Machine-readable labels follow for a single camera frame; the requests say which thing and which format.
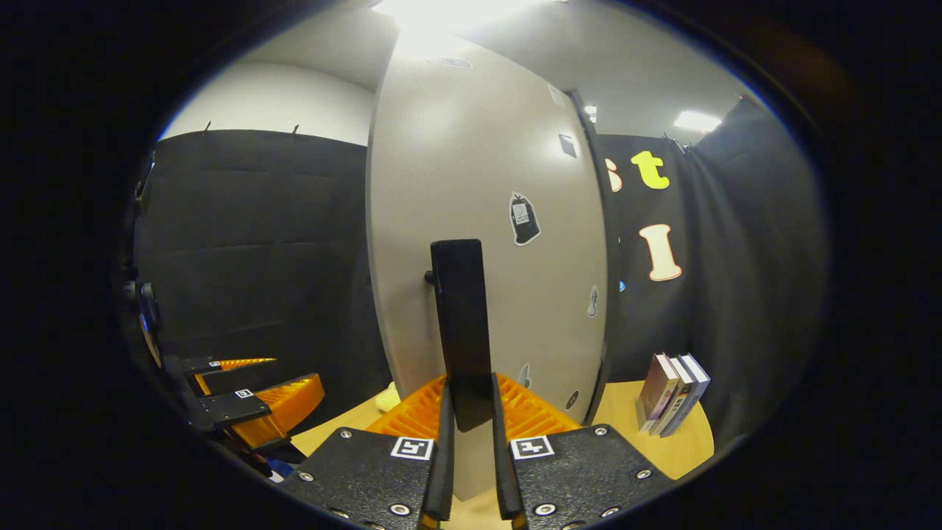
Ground black door handle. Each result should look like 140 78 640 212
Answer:
425 238 496 434

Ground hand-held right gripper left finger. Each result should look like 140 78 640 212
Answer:
282 375 457 530

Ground maroon cover book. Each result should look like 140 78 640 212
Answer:
637 353 680 432

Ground white cabinet door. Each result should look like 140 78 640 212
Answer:
365 32 611 502

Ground grey cover book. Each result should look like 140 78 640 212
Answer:
661 353 712 439

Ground white cover book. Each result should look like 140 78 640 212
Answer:
651 356 697 437

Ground black backdrop cloth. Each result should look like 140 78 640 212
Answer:
132 94 829 451

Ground large ceiling light panel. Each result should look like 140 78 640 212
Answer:
374 0 534 39

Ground small ceiling light panel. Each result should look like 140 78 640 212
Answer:
673 110 723 134

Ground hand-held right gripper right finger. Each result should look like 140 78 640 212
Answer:
490 372 676 530

